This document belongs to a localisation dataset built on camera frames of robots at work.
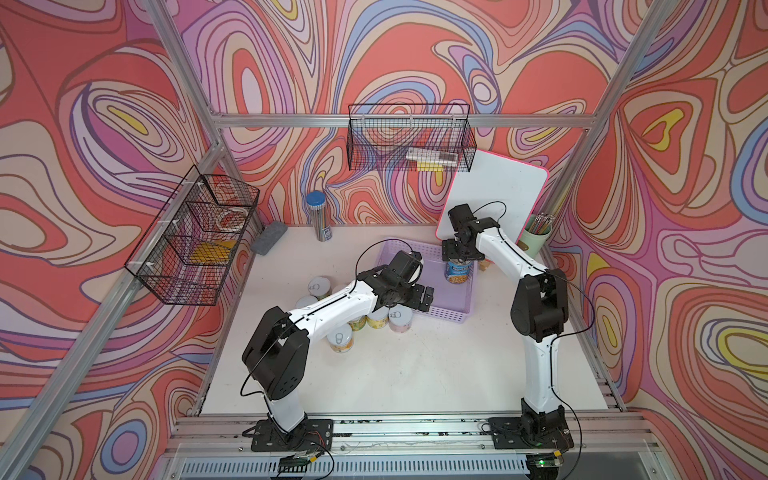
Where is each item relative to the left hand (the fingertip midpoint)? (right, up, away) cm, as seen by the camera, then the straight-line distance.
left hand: (423, 295), depth 85 cm
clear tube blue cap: (-37, +32, +24) cm, 54 cm away
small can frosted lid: (-19, -9, +4) cm, 21 cm away
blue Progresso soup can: (+13, +6, +12) cm, 19 cm away
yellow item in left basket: (-53, +13, -13) cm, 56 cm away
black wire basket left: (-61, +12, -11) cm, 63 cm away
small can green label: (-32, +1, +11) cm, 34 cm away
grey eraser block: (-56, +18, +29) cm, 66 cm away
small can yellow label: (-13, -10, +6) cm, 18 cm away
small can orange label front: (-23, -13, 0) cm, 27 cm away
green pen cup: (+40, +19, +15) cm, 46 cm away
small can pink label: (-6, -11, +6) cm, 14 cm away
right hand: (+15, +10, +14) cm, 22 cm away
